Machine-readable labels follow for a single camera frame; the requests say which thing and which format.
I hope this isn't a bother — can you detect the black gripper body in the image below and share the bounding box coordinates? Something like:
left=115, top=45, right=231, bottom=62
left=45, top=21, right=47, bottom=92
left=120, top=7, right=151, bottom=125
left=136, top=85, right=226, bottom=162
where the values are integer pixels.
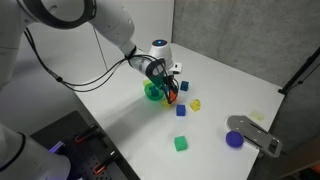
left=156, top=69, right=180, bottom=91

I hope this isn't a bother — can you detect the dark blue block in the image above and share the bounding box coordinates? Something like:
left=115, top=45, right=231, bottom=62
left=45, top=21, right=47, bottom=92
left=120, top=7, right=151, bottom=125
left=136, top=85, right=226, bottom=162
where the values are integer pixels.
left=179, top=80, right=190, bottom=92

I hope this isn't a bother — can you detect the green translucent bowl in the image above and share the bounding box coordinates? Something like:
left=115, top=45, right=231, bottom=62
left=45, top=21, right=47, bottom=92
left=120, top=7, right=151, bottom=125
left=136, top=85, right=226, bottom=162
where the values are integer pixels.
left=143, top=82, right=165, bottom=102

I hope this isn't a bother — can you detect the orange toy piece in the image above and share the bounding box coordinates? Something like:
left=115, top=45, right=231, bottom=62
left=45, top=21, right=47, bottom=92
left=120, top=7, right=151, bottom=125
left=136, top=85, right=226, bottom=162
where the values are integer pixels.
left=168, top=90, right=178, bottom=102

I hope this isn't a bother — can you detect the blue toy piece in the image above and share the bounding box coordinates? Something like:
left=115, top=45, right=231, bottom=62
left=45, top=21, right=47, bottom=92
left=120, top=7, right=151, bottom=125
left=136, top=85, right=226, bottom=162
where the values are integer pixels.
left=148, top=85, right=160, bottom=98

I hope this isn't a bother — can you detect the yellow sticker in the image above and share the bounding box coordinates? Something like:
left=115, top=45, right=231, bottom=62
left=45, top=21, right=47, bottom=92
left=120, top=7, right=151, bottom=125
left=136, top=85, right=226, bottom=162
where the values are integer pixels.
left=249, top=110, right=265, bottom=122

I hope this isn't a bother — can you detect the black orange clamp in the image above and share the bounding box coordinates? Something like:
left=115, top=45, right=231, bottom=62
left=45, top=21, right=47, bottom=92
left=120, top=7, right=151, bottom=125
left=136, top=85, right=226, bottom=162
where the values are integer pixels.
left=93, top=150, right=119, bottom=176
left=73, top=123, right=100, bottom=144

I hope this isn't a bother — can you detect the black perforated board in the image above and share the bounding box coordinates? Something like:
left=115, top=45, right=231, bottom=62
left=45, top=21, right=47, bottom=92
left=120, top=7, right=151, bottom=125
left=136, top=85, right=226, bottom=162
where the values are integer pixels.
left=29, top=110, right=141, bottom=180

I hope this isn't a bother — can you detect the black pole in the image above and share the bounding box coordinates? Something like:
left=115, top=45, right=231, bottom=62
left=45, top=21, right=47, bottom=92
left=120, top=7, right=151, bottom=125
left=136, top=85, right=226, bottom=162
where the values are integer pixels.
left=278, top=46, right=320, bottom=96

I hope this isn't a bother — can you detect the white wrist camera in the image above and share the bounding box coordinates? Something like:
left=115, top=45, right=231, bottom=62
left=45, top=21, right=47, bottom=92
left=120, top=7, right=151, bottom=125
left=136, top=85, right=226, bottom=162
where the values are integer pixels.
left=168, top=62, right=183, bottom=75

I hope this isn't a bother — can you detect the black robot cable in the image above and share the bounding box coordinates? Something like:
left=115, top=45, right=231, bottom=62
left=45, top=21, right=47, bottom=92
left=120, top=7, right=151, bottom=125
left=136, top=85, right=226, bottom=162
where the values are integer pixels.
left=23, top=28, right=168, bottom=94

